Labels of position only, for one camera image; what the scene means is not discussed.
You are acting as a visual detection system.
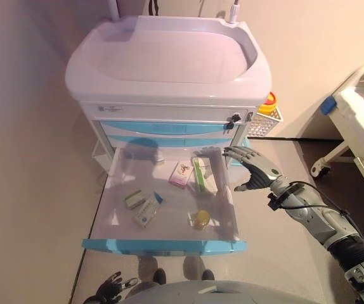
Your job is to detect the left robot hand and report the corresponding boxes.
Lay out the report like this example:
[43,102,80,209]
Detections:
[96,271,140,301]

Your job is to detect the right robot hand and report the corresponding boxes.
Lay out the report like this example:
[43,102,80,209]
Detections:
[223,145,287,193]

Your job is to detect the clear bottle yellow capsules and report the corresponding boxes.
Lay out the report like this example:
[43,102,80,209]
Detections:
[188,208,212,231]

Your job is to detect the wide blue-front cart drawer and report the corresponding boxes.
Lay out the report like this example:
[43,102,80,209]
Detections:
[81,146,249,257]

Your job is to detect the long green white medicine box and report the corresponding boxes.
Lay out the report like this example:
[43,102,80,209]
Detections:
[186,156,219,196]

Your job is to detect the pink white medicine box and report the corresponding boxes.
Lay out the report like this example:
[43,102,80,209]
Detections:
[168,160,193,190]

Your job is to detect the blue white medicine box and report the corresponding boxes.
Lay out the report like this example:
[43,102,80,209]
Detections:
[133,191,167,228]

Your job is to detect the small olive green medicine box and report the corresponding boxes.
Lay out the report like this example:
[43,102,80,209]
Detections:
[124,189,148,210]

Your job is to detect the small white medicine vial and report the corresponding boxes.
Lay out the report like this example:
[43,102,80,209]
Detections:
[152,148,166,164]

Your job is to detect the light blue plastic bin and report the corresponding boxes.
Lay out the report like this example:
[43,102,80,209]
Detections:
[230,141,252,168]

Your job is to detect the left black robot foot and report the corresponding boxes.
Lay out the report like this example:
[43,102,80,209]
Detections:
[152,268,167,284]

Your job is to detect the black cart keys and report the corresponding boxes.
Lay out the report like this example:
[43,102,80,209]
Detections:
[226,113,243,130]

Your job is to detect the bed caster wheel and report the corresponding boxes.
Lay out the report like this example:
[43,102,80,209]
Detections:
[310,160,332,178]

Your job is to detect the yellow sharps container red lid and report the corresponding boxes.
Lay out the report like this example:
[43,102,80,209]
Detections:
[257,91,280,115]

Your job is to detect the grey robot torso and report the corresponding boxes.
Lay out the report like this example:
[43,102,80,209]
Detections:
[118,279,322,304]

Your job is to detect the blue bed corner bumper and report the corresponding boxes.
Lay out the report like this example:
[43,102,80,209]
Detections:
[320,96,337,115]

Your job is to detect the white hospital bed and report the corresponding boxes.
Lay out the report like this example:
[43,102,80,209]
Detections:
[310,60,364,216]

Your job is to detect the white medical cart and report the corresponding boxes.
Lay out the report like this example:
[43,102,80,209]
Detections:
[65,15,273,165]

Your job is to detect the metal IV pole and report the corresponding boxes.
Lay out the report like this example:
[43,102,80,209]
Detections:
[227,0,242,25]

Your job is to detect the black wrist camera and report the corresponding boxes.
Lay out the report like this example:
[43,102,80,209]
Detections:
[267,193,285,210]

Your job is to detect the white wire basket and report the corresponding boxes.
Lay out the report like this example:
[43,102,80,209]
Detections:
[247,106,284,137]

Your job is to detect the black hanging cable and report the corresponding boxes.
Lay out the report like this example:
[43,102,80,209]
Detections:
[146,0,160,16]

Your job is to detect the white shelf support post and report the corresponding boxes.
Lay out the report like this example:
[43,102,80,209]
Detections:
[107,0,121,23]

